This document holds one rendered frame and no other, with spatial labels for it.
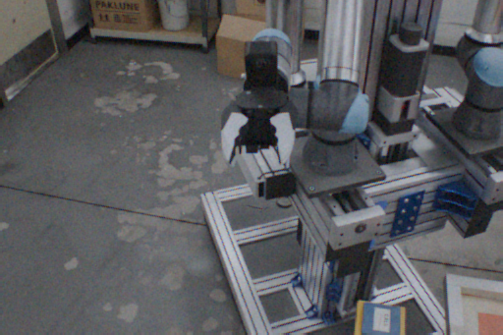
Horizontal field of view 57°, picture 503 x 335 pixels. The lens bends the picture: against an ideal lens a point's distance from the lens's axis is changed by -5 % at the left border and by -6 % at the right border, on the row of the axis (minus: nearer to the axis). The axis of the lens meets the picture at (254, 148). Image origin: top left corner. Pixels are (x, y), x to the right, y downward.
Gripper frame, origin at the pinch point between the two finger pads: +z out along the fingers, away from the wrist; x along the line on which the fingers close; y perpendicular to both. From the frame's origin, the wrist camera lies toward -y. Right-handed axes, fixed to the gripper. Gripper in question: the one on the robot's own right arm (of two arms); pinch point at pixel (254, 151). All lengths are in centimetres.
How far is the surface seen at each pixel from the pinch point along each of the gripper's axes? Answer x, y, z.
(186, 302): 52, 167, -92
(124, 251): 92, 164, -121
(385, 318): -28, 74, -25
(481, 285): -56, 74, -36
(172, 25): 117, 138, -372
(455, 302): -47, 74, -30
